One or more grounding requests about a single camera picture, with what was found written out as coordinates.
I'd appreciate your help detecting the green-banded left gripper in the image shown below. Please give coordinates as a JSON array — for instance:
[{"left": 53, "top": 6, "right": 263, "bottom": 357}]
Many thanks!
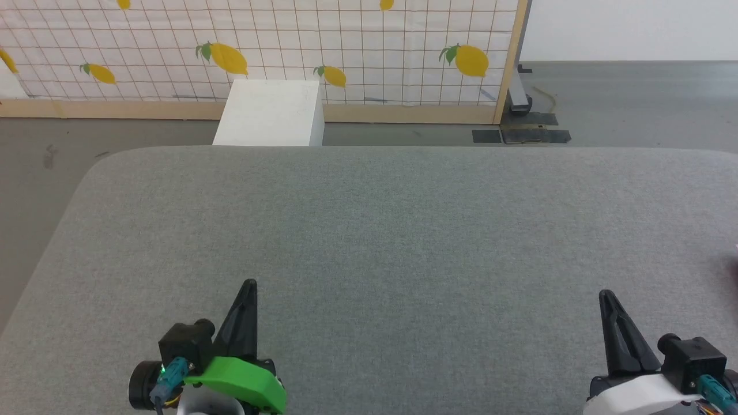
[{"left": 175, "top": 279, "right": 288, "bottom": 415}]

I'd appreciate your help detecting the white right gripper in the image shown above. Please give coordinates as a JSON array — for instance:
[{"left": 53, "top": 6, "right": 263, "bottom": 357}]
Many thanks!
[{"left": 581, "top": 289, "right": 705, "bottom": 415}]

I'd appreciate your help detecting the white box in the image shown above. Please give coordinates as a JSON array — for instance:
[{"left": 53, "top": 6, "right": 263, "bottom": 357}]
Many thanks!
[{"left": 212, "top": 79, "right": 326, "bottom": 148}]

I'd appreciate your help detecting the long black floor mat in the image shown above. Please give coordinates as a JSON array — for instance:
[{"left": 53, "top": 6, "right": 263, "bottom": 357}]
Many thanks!
[{"left": 501, "top": 129, "right": 572, "bottom": 145}]

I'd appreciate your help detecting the black floor mat under stand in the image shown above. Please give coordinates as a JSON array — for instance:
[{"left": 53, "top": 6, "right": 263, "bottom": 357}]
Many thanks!
[{"left": 506, "top": 112, "right": 559, "bottom": 128}]

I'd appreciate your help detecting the metal stand foot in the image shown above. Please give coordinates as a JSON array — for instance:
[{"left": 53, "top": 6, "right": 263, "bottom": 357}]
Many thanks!
[{"left": 507, "top": 62, "right": 534, "bottom": 117}]

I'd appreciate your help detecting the lemon-print wood-framed screen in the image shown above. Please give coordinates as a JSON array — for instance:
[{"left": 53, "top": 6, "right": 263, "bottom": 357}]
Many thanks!
[{"left": 0, "top": 0, "right": 530, "bottom": 126}]

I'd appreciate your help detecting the white block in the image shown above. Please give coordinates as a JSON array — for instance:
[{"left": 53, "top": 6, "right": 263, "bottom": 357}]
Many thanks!
[{"left": 0, "top": 59, "right": 29, "bottom": 100}]

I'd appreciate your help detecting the yellow floor cable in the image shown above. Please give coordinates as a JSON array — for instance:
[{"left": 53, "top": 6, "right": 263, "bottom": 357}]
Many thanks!
[{"left": 533, "top": 85, "right": 558, "bottom": 114}]

